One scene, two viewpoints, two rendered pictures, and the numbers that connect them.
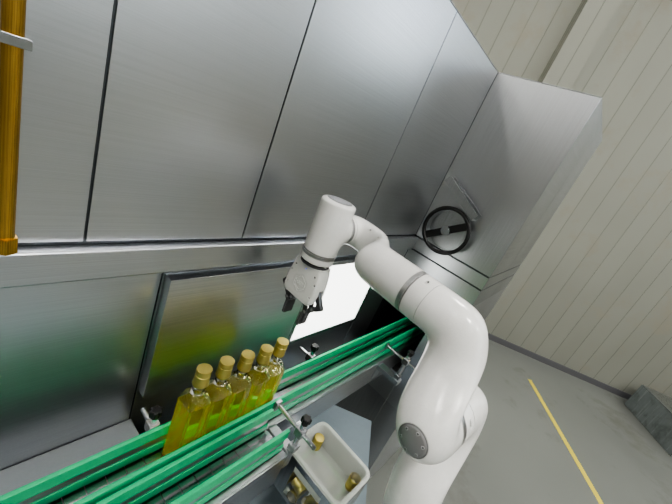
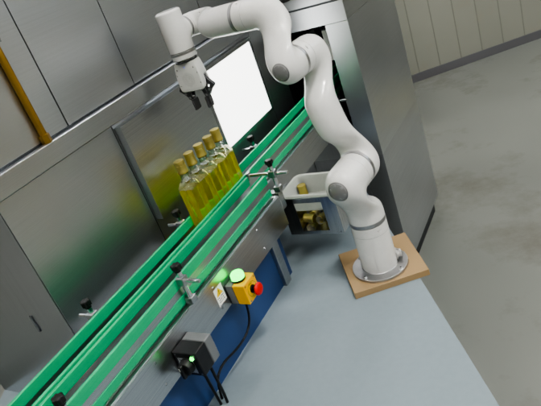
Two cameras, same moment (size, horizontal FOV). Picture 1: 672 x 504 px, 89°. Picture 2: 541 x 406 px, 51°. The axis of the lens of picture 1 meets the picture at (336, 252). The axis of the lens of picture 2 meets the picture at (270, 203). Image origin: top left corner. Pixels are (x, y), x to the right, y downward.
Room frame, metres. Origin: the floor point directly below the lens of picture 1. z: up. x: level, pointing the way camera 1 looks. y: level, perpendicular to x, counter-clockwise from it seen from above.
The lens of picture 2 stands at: (-1.15, -0.13, 1.90)
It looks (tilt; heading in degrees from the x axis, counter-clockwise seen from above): 25 degrees down; 2
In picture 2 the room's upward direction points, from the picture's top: 21 degrees counter-clockwise
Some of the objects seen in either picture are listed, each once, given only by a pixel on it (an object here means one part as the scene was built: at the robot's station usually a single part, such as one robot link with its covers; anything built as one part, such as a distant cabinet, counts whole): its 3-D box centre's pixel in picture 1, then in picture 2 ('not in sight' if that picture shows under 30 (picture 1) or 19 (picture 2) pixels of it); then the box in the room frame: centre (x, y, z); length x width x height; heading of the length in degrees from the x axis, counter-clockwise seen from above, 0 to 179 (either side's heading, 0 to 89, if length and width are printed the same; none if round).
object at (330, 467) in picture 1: (325, 468); (315, 192); (0.77, -0.23, 0.97); 0.22 x 0.17 x 0.09; 57
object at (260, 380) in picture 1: (248, 396); (224, 180); (0.72, 0.07, 1.16); 0.06 x 0.06 x 0.21; 57
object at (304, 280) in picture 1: (309, 276); (191, 72); (0.77, 0.04, 1.54); 0.10 x 0.07 x 0.11; 57
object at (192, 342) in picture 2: not in sight; (196, 354); (0.09, 0.25, 0.96); 0.08 x 0.08 x 0.08; 57
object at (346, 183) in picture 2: not in sight; (354, 193); (0.44, -0.32, 1.08); 0.19 x 0.12 x 0.24; 141
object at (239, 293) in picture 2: not in sight; (243, 288); (0.33, 0.10, 0.96); 0.07 x 0.07 x 0.07; 57
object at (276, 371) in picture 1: (264, 387); (231, 172); (0.77, 0.04, 1.16); 0.06 x 0.06 x 0.21; 57
